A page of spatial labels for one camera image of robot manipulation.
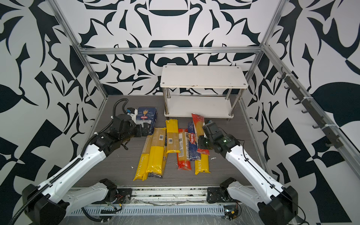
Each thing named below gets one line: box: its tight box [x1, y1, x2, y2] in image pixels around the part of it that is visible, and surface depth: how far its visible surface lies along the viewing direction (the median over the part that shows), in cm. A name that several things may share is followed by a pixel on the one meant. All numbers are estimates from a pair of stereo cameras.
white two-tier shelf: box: [159, 65, 249, 119], surface depth 101 cm
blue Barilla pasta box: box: [135, 106, 158, 135], surface depth 101 cm
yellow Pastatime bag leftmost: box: [133, 135, 153, 182], surface depth 84 cm
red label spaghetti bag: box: [176, 128, 192, 171], surface depth 89 cm
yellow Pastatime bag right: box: [194, 153, 211, 176], surface depth 85 cm
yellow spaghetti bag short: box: [165, 119, 181, 154], surface depth 95 cm
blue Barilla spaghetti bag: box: [187, 121, 202, 162], surface depth 89 cm
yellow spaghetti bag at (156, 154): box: [146, 127, 167, 179], surface depth 87 cm
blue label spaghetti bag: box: [145, 150, 168, 179], surface depth 83 cm
